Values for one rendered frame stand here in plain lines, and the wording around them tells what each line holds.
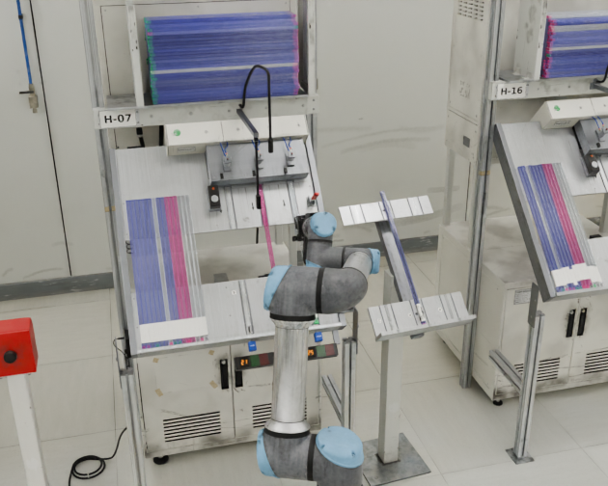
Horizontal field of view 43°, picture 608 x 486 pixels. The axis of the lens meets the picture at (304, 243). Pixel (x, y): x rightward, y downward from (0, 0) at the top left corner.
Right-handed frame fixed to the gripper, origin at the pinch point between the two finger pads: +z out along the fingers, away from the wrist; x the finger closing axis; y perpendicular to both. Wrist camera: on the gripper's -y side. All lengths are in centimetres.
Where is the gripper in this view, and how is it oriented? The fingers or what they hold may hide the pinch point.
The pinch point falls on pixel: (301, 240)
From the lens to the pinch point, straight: 259.7
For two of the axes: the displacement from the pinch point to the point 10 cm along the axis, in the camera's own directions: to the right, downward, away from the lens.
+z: -2.1, 0.8, 9.7
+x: -9.7, 1.1, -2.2
